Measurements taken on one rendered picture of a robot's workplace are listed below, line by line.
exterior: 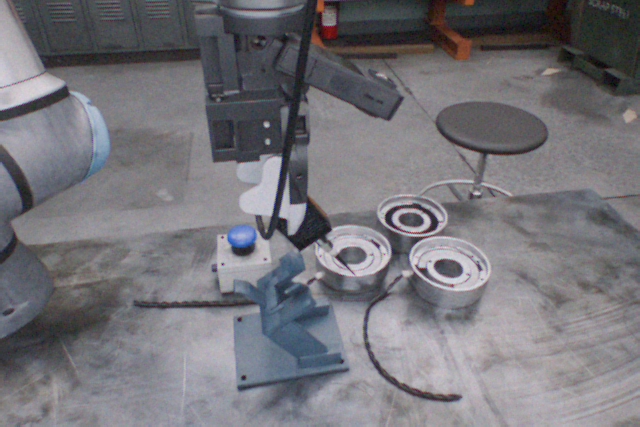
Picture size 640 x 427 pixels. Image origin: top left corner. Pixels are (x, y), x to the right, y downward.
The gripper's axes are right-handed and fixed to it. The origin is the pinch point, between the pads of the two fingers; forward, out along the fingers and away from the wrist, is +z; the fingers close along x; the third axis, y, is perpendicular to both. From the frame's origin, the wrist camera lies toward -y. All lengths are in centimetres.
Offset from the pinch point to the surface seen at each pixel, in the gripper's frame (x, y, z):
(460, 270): -6.1, -23.3, 17.6
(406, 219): -18.9, -20.1, 18.2
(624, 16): -235, -241, 54
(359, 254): -12.1, -10.7, 18.1
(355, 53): -319, -92, 96
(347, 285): -5.8, -7.4, 17.4
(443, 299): -1.3, -18.8, 17.4
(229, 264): -10.3, 7.7, 15.2
